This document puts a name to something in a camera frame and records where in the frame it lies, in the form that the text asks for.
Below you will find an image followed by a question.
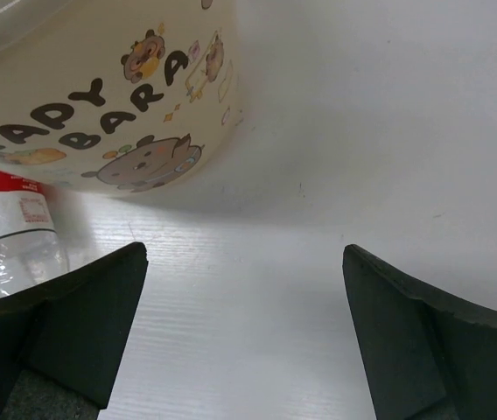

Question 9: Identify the cream capybara plastic bin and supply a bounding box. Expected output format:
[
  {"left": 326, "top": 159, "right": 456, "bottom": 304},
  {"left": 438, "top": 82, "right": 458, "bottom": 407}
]
[{"left": 0, "top": 0, "right": 241, "bottom": 194}]

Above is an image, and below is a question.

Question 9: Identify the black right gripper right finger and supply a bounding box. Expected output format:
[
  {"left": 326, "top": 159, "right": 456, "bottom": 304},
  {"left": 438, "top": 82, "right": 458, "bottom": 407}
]
[{"left": 342, "top": 245, "right": 497, "bottom": 419}]

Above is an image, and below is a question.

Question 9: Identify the red green label water bottle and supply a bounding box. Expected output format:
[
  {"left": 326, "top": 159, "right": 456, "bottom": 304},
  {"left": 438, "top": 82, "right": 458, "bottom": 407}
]
[{"left": 0, "top": 171, "right": 69, "bottom": 298}]

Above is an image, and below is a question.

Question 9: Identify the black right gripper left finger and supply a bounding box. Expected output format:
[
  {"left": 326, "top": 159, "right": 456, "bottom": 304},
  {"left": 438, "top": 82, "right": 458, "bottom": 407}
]
[{"left": 0, "top": 242, "right": 148, "bottom": 419}]

